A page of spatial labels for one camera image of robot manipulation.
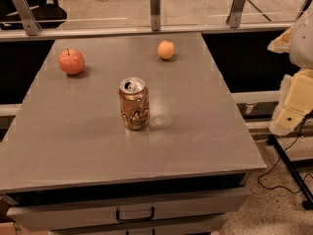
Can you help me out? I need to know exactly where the black office chair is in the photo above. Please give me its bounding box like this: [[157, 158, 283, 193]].
[[0, 0, 67, 30]]

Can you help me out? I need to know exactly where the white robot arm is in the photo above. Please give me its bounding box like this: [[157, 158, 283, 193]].
[[267, 9, 313, 136]]

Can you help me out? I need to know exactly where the orange fruit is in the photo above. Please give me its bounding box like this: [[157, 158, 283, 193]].
[[157, 41, 175, 60]]

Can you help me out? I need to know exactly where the middle metal bracket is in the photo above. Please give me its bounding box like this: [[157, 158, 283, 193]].
[[150, 0, 161, 31]]

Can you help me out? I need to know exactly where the red apple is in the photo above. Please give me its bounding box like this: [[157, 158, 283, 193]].
[[58, 48, 85, 75]]

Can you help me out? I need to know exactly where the grey upper drawer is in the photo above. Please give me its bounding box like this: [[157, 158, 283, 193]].
[[8, 187, 249, 231]]

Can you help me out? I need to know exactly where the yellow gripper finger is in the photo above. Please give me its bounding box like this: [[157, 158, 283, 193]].
[[267, 27, 292, 54], [269, 69, 313, 136]]

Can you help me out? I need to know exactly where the metal railing beam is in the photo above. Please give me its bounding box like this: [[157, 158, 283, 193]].
[[0, 22, 294, 42]]

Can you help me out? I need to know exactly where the left metal bracket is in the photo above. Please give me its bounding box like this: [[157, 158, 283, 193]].
[[12, 0, 41, 36]]

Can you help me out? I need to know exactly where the black floor cable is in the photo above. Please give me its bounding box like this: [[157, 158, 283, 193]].
[[257, 111, 313, 195]]

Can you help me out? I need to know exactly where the metal bracket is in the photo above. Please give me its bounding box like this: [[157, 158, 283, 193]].
[[150, 0, 161, 31], [12, 0, 41, 36], [226, 0, 246, 28]]

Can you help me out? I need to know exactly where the grey drawer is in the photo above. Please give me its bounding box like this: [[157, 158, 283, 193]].
[[49, 214, 227, 235], [8, 187, 249, 231]]

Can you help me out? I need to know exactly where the black stand leg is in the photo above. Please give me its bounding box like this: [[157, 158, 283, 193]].
[[267, 135, 313, 210]]

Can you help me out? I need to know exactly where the orange soda can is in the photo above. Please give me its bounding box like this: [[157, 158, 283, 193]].
[[119, 77, 150, 130]]

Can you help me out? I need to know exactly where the black drawer handle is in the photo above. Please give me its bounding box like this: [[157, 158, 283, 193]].
[[115, 207, 155, 224]]

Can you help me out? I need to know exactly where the right metal bracket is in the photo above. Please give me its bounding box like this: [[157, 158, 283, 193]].
[[226, 0, 246, 28]]

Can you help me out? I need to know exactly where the grey lower drawer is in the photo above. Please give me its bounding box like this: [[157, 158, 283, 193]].
[[49, 214, 227, 235]]

